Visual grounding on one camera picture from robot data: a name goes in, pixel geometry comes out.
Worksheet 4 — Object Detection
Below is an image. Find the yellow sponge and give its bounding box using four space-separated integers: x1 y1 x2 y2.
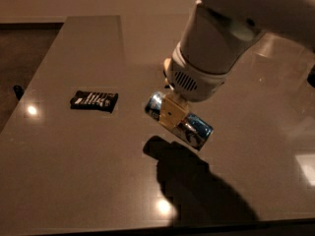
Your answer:
163 58 172 84

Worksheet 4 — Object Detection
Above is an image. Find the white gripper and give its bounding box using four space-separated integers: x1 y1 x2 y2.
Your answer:
158 44 227 130

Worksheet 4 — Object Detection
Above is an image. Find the small black object at table edge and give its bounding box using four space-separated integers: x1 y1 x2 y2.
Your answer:
13 85 25 100

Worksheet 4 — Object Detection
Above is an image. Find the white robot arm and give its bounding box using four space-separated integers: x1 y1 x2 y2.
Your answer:
159 0 315 130

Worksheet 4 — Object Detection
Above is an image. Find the blue silver redbull can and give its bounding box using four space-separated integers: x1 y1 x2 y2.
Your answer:
145 91 213 150

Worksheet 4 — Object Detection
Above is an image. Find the black snack bar wrapper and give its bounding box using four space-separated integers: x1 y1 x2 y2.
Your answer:
70 90 118 113

